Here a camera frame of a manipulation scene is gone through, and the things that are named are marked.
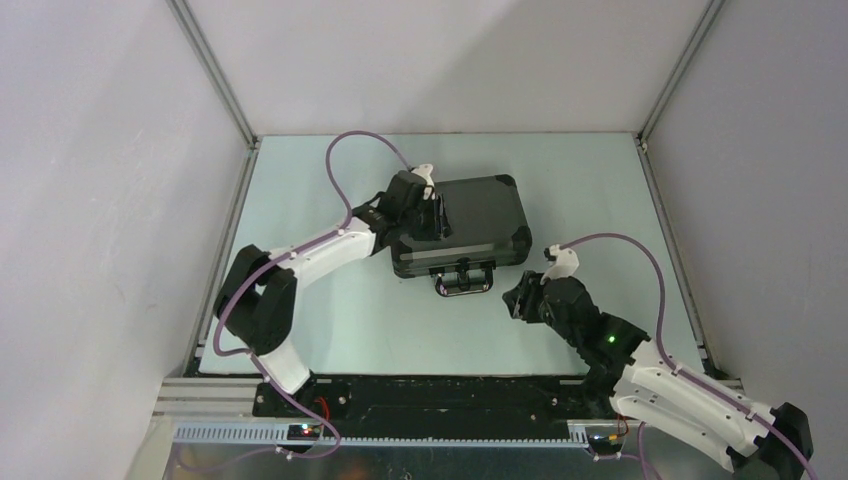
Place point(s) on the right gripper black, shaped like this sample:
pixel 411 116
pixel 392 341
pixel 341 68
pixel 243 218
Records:
pixel 530 301

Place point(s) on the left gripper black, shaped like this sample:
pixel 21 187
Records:
pixel 431 216

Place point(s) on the black poker set case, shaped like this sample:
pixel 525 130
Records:
pixel 488 230

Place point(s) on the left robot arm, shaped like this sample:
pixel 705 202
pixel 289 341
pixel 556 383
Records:
pixel 257 300

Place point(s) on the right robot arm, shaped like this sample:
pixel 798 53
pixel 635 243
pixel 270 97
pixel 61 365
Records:
pixel 749 439

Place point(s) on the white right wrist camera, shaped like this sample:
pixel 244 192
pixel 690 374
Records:
pixel 564 262

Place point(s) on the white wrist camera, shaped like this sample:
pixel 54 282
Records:
pixel 425 172
pixel 564 262

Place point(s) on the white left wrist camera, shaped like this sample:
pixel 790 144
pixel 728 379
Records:
pixel 425 172

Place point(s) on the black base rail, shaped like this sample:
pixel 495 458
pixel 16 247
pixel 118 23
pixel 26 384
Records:
pixel 445 408

